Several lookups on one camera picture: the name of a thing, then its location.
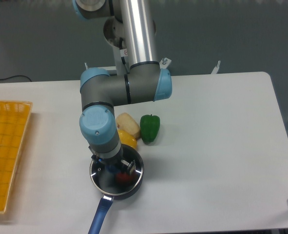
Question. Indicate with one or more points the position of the dark pot blue handle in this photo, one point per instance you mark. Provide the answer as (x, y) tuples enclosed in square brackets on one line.
[(103, 207)]

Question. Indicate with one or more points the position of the red toy bell pepper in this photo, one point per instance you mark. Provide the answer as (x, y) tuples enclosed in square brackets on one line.
[(124, 179)]

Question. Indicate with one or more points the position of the glass pot lid blue knob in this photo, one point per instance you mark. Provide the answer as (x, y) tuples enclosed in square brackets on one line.
[(105, 180)]

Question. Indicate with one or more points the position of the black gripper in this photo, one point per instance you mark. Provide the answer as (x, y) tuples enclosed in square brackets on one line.
[(113, 164)]

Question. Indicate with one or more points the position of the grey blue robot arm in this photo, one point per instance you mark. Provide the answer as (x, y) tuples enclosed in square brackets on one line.
[(101, 92)]

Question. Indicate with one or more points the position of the toy bread loaf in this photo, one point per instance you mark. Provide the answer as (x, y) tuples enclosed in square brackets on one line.
[(126, 123)]

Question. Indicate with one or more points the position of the yellow toy bell pepper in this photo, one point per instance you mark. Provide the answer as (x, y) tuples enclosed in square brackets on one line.
[(127, 139)]

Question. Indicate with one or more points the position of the yellow woven basket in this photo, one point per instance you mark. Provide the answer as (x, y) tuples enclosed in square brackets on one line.
[(14, 119)]

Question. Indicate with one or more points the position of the green toy bell pepper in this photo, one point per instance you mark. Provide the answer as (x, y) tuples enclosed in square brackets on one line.
[(149, 127)]

